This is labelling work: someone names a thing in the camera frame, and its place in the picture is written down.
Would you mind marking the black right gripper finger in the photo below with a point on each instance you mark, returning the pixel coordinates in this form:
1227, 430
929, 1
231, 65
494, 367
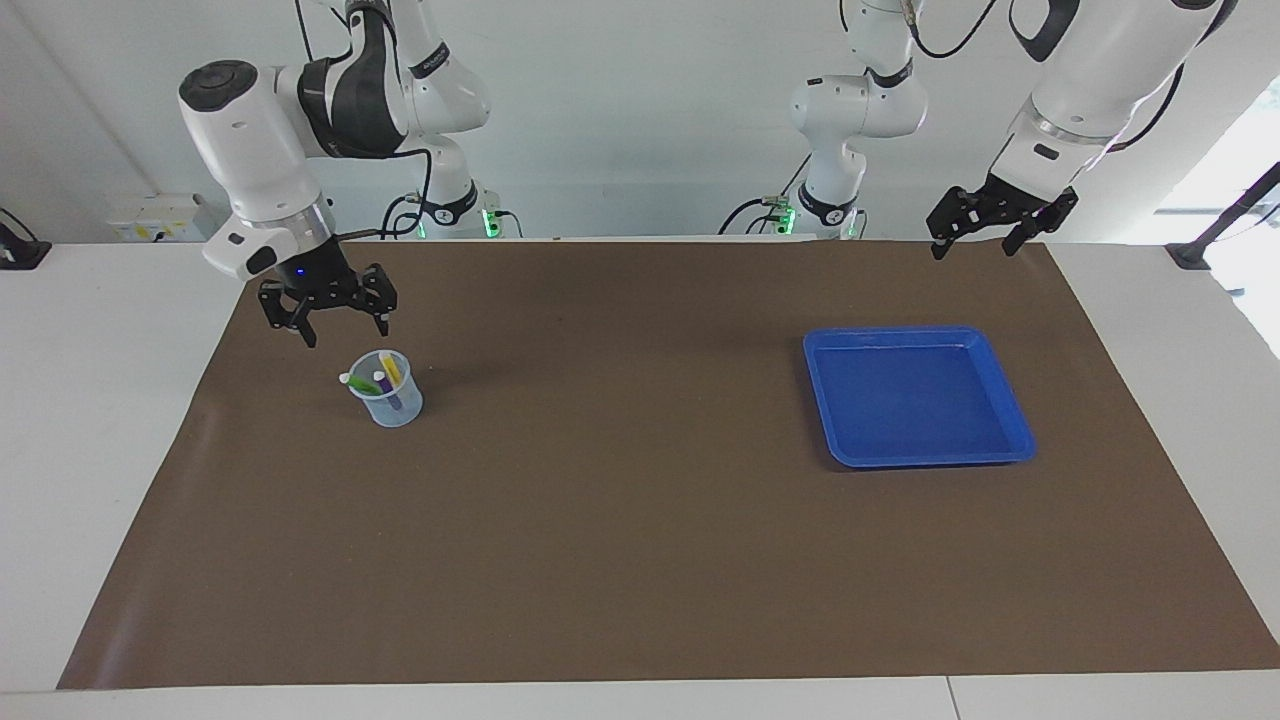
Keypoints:
380, 295
285, 310

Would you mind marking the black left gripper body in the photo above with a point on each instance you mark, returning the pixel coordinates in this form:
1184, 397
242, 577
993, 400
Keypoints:
1010, 200

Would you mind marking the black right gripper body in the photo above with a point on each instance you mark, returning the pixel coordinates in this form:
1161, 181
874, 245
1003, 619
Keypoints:
315, 275

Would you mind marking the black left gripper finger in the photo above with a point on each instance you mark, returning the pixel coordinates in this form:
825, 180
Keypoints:
1045, 220
950, 222

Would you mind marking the yellow marker pen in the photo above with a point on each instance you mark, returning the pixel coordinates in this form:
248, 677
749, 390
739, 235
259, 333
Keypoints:
392, 366

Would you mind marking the green marker pen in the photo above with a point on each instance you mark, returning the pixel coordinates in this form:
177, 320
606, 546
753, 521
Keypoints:
358, 383

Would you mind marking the purple marker pen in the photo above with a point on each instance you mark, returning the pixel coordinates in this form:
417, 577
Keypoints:
386, 386

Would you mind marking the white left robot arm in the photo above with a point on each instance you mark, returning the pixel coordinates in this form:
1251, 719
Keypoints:
1090, 70

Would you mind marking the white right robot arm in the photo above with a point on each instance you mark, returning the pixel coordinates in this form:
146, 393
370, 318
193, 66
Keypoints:
260, 150

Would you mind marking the translucent plastic cup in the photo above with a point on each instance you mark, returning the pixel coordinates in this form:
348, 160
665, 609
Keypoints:
395, 412

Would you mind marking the black angled stand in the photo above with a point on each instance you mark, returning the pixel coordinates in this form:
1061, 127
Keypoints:
1190, 255

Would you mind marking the blue plastic tray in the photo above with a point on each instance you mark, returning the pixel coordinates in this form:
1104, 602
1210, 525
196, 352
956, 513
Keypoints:
920, 400

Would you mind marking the black table clamp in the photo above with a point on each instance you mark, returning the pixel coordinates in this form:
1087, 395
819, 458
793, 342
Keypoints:
20, 255

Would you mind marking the brown table mat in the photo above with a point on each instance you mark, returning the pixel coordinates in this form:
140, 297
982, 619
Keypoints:
640, 500

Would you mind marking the white wall socket box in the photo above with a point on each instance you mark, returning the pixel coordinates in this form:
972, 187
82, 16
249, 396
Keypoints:
150, 215

